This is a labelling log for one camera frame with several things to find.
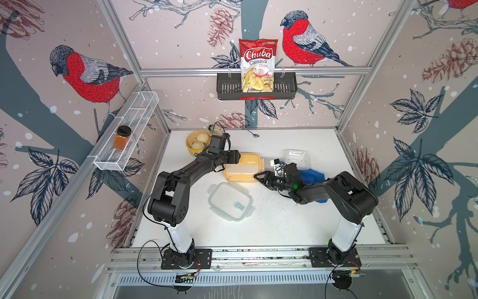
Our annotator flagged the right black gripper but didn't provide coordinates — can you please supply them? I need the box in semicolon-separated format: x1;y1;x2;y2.
253;172;293;194

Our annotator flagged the yellow lunch box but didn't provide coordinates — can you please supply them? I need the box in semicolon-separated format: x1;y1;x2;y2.
224;153;265;183

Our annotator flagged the clear plastic lunch box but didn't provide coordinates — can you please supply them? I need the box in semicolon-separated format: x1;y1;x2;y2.
282;149;311;170

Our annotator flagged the blue cleaning cloth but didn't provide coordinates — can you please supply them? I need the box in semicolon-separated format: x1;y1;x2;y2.
298;169;329;205

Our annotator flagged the clear lunch box lid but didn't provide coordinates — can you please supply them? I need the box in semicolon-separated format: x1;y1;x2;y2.
208;182;255;222

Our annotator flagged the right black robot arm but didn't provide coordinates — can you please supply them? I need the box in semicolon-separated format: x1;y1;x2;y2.
254;163;378;266

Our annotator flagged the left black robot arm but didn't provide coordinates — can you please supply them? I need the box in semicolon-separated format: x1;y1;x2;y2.
147;133;241;269

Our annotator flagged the right white bun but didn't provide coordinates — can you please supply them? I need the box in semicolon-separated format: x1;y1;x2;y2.
196;132;210;145

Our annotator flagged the white bun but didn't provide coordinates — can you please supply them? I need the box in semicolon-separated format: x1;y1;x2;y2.
190;140;205;150
196;132;210;145

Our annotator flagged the left white bun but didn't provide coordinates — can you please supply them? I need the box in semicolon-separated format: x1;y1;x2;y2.
190;140;205;150

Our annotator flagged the small spice jar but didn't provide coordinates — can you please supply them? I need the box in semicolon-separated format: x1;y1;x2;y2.
208;125;225;137

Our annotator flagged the yellow bamboo steamer basket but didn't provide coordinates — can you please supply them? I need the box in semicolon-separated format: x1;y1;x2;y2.
185;130;212;156

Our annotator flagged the metal spoon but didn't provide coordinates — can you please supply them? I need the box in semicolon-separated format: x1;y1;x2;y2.
247;129;260;138

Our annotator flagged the orange jar black lid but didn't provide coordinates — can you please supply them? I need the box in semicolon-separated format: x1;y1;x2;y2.
113;125;132;151

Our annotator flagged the red cassava chips bag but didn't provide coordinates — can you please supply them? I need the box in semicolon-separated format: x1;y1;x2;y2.
239;39;278;93

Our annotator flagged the black wall basket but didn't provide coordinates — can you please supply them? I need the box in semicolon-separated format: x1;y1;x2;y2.
217;72;298;100

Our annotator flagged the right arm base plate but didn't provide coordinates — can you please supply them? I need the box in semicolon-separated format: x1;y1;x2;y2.
308;246;362;268

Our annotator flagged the white wire shelf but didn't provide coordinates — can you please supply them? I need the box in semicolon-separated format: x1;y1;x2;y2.
93;91;159;171

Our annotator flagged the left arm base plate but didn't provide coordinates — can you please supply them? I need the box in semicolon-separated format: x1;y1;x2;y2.
161;249;212;270

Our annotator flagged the aluminium mounting rail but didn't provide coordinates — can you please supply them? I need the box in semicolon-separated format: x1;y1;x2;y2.
105;244;418;273

